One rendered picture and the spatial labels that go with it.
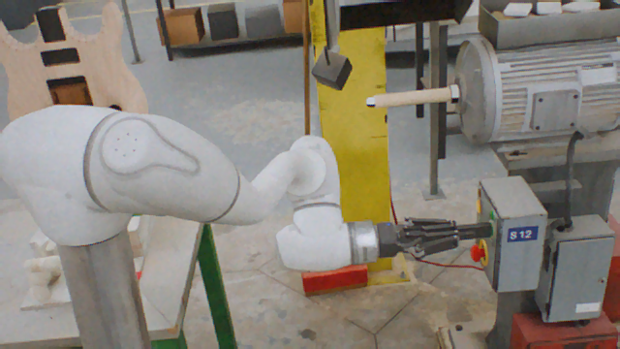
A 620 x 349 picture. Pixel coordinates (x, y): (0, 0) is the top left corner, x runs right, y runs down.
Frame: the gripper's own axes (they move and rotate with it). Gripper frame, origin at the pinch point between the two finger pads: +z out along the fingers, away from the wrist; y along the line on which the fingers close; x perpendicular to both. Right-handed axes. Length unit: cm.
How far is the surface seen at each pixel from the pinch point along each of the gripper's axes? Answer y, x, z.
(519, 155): -21.1, 5.2, 16.6
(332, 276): -109, -97, -30
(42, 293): -6, -10, -98
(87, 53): -42, 34, -85
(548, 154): -20.2, 5.1, 23.2
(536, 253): 3.6, -4.7, 12.4
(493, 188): -7.7, 5.1, 6.3
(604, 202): -21.4, -10.7, 39.2
